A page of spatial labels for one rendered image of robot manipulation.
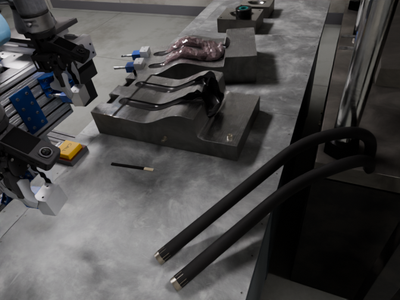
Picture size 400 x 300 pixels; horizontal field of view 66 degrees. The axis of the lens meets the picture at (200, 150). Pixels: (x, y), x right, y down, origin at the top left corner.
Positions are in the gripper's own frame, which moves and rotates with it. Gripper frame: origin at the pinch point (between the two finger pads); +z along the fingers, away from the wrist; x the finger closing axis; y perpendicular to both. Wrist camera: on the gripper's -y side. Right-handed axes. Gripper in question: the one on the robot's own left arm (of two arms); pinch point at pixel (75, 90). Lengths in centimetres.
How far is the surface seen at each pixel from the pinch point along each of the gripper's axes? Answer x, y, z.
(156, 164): 17.6, -28.8, 15.0
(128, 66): -30.3, -5.9, 8.3
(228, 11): -87, -42, 8
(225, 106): -3.6, -48.1, 9.0
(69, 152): 17.4, -1.6, 11.3
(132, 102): -2.8, -16.8, 6.8
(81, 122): -102, 83, 95
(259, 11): -84, -58, 8
